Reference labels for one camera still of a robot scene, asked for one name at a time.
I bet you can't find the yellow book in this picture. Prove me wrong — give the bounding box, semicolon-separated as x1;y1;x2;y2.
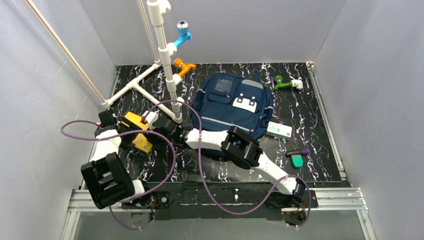
119;111;154;154

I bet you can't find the navy blue student backpack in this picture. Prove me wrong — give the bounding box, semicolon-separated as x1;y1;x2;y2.
190;73;274;140

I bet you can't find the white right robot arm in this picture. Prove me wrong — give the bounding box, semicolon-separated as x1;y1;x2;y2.
146;116;306;201

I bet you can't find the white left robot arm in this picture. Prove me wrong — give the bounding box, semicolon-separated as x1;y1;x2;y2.
80;109;146;209

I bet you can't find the orange tap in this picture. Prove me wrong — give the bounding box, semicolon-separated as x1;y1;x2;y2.
173;58;197;78

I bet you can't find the small card box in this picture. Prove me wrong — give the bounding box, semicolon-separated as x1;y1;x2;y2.
265;121;293;140

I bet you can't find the blue tap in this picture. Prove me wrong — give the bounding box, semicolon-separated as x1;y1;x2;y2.
173;20;193;49

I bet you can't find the green tap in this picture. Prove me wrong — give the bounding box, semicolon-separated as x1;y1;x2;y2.
273;75;293;91

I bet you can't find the white PVC pipe stand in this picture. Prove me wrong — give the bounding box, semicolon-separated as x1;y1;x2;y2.
102;0;183;124

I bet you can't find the green eraser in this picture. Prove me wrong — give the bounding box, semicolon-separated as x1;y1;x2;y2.
290;154;304;168

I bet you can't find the purple black marker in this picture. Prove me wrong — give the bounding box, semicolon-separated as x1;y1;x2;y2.
285;148;310;157

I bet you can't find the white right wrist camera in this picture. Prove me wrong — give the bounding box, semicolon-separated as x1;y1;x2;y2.
140;111;159;130

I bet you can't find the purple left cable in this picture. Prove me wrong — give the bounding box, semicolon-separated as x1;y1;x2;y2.
60;119;177;231

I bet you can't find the purple cable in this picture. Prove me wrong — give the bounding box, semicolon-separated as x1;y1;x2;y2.
60;119;177;231
142;99;312;229

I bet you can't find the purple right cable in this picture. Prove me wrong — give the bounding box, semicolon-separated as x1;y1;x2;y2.
142;99;312;229

